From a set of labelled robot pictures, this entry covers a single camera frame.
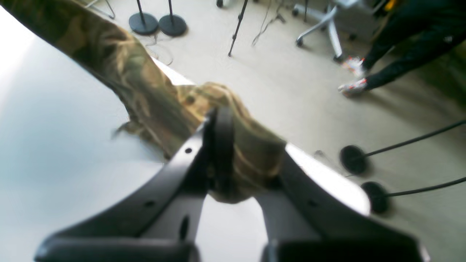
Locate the camouflage T-shirt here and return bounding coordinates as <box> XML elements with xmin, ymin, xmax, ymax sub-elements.
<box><xmin>1</xmin><ymin>0</ymin><xmax>286</xmax><ymax>204</ymax></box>

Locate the grey sneaker shoe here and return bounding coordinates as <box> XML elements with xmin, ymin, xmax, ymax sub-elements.
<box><xmin>338</xmin><ymin>78</ymin><xmax>367</xmax><ymax>97</ymax></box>

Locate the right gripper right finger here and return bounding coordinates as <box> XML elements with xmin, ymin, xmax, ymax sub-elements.
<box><xmin>255</xmin><ymin>153</ymin><xmax>426</xmax><ymax>262</ymax></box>

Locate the black tripod leg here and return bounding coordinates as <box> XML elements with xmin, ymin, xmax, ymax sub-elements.
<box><xmin>228</xmin><ymin>0</ymin><xmax>249</xmax><ymax>57</ymax></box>

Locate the white office chair base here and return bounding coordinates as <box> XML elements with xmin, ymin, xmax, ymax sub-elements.
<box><xmin>292</xmin><ymin>0</ymin><xmax>362</xmax><ymax>64</ymax></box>

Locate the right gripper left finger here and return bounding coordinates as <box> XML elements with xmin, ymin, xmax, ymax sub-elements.
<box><xmin>34</xmin><ymin>107</ymin><xmax>234</xmax><ymax>262</ymax></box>

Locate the black round stand base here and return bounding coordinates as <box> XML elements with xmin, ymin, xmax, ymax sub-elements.
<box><xmin>339</xmin><ymin>145</ymin><xmax>369</xmax><ymax>176</ymax></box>

